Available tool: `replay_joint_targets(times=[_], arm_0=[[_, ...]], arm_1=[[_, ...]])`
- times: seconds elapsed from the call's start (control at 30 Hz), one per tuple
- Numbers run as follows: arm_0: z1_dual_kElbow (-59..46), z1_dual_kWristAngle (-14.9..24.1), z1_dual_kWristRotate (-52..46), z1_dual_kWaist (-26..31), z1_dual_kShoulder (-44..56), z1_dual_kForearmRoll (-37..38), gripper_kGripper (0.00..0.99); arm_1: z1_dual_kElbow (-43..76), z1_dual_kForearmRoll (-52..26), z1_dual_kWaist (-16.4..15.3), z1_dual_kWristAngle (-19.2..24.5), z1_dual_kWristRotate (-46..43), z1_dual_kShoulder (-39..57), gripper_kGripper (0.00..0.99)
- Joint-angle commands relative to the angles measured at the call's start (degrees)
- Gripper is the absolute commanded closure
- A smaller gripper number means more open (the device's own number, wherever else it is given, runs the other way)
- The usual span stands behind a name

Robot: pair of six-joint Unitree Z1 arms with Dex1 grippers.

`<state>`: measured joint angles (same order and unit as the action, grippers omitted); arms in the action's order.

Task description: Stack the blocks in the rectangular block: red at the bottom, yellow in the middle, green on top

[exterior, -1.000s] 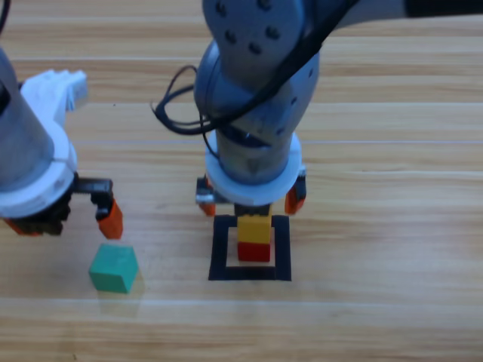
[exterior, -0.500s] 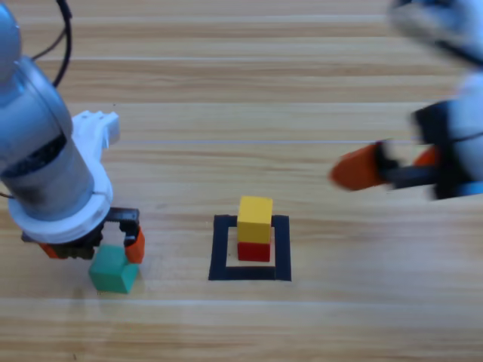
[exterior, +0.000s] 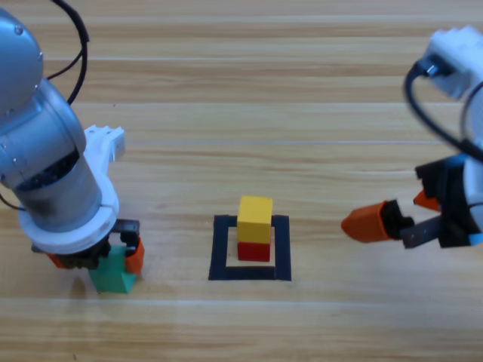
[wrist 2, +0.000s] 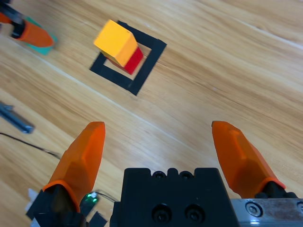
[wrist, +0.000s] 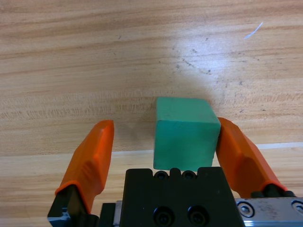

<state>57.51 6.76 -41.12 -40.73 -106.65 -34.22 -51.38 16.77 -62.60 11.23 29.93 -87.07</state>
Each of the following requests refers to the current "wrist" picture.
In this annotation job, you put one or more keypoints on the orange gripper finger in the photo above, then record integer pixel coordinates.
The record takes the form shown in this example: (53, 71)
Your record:
(239, 160)
(90, 165)

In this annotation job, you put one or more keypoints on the green wooden block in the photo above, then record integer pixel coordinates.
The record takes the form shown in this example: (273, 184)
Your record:
(184, 142)

